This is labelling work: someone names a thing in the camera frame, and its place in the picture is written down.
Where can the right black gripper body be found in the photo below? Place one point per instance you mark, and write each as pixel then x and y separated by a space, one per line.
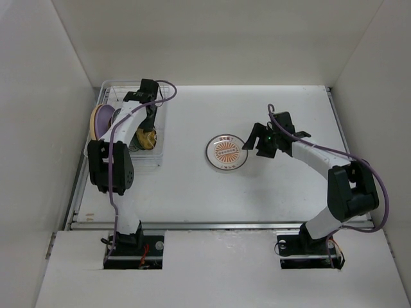
pixel 270 138

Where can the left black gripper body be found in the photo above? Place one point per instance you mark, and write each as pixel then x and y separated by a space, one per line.
pixel 151 117

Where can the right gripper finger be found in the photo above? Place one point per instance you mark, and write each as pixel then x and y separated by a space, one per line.
pixel 257 132
pixel 260 148

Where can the yellow patterned plate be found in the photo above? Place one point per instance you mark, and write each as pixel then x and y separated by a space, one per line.
pixel 146 141

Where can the white orange sunburst plate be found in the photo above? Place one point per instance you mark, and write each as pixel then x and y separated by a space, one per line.
pixel 224 152

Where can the blue floral green plate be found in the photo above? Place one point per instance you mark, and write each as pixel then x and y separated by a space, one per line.
pixel 133 147

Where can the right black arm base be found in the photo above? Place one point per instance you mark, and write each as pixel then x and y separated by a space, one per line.
pixel 295 254

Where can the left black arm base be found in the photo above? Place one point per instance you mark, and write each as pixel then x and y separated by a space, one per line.
pixel 144 252

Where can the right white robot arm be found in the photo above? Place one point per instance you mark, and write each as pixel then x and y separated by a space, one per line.
pixel 351 189

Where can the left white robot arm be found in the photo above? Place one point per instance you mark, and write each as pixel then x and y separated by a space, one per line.
pixel 111 170

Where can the purple plate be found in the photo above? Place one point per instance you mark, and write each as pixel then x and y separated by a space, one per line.
pixel 107 112

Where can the beige plate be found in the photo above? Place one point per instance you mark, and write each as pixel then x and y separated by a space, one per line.
pixel 95 123

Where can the white wire dish rack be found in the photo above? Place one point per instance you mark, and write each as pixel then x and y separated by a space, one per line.
pixel 134 113

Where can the aluminium table frame rail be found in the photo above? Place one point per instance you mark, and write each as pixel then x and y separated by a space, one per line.
pixel 186 191

